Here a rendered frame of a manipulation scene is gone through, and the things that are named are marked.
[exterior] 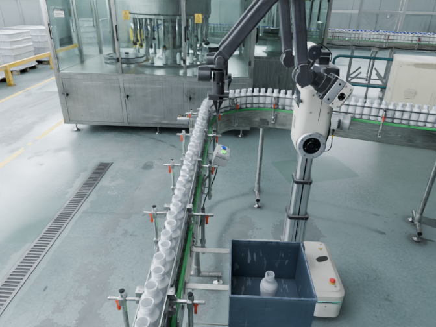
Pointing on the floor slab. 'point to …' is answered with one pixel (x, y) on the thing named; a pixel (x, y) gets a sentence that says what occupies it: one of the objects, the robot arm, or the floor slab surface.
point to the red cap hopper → (389, 50)
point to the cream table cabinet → (412, 81)
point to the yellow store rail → (21, 64)
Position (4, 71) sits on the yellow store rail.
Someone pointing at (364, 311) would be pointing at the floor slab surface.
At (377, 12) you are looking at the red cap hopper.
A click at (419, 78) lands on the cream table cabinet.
